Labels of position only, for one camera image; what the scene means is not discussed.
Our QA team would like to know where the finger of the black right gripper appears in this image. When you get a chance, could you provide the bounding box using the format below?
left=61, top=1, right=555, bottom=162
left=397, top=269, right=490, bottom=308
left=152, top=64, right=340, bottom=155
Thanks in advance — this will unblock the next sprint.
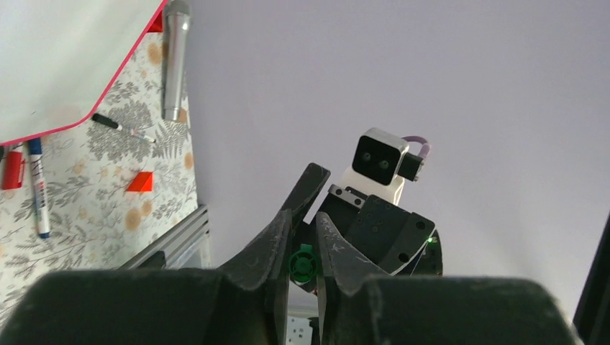
left=281, top=162, right=331, bottom=229

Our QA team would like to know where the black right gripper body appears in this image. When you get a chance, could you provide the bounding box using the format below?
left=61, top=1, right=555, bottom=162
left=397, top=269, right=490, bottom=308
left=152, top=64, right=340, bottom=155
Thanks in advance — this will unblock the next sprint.
left=318, top=185, right=443, bottom=276

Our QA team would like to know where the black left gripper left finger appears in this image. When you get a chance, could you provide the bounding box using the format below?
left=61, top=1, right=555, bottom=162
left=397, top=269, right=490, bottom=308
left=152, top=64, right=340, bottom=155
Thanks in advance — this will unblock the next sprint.
left=1, top=210, right=292, bottom=344

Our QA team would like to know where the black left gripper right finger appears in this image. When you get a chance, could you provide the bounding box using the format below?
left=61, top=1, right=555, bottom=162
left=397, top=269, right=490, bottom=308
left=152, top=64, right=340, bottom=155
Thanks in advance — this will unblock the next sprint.
left=316, top=212, right=581, bottom=344

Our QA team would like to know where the green marker cap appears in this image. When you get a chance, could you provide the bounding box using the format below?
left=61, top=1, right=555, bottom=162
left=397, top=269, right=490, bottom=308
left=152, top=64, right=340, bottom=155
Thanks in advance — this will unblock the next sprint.
left=289, top=244, right=319, bottom=284

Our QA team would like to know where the pink framed whiteboard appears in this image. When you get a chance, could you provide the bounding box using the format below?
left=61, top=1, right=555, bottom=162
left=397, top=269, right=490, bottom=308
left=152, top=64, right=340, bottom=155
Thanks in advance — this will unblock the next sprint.
left=1, top=1, right=165, bottom=145

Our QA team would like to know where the orange wedge block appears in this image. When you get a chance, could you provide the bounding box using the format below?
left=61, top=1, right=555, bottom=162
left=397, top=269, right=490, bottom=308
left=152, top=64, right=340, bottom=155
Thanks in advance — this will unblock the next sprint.
left=126, top=171, right=154, bottom=193

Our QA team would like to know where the floral table mat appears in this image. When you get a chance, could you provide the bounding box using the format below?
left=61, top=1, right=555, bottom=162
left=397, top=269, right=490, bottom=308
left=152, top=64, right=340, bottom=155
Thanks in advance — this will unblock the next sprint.
left=1, top=33, right=197, bottom=321

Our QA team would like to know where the silver microphone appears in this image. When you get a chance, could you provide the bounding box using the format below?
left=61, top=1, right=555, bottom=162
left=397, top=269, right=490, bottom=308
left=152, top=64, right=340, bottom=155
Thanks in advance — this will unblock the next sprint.
left=163, top=0, right=191, bottom=122

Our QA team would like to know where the black marker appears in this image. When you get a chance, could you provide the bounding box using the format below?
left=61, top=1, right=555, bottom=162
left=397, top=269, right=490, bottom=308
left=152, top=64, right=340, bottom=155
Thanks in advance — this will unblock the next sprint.
left=91, top=113, right=156, bottom=143

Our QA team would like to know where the blue marker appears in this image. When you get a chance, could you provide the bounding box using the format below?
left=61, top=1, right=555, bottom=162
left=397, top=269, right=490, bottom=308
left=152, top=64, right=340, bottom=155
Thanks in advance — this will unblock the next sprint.
left=27, top=137, right=50, bottom=239

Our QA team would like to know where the red marker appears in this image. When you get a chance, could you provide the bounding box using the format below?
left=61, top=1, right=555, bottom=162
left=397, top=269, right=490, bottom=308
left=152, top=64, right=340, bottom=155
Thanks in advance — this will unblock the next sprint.
left=1, top=143, right=25, bottom=190

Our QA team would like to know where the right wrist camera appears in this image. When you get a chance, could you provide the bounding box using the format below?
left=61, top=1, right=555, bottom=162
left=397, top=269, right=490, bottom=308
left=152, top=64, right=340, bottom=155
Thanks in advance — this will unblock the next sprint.
left=339, top=127, right=431, bottom=206

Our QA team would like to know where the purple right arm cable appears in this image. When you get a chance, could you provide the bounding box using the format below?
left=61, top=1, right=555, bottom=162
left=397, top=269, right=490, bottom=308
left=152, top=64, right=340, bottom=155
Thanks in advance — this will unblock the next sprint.
left=402, top=135, right=432, bottom=160

